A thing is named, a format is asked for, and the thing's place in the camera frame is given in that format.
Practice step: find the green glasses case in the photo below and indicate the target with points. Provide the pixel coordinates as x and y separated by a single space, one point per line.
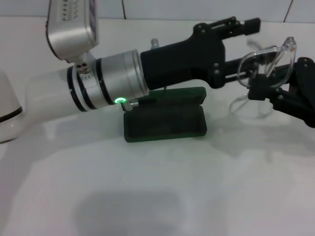
165 123

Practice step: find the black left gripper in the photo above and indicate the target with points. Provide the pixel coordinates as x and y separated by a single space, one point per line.
182 64

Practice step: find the clear plastic glasses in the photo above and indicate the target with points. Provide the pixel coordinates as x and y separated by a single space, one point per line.
275 52

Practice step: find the white and silver left robot arm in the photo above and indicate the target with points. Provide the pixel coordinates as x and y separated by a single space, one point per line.
110 78

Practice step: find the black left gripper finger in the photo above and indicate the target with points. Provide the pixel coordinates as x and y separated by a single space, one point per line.
252 24

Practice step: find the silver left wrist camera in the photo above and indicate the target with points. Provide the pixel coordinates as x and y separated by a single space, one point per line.
71 32

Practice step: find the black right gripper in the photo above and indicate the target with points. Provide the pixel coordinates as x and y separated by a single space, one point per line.
306 93

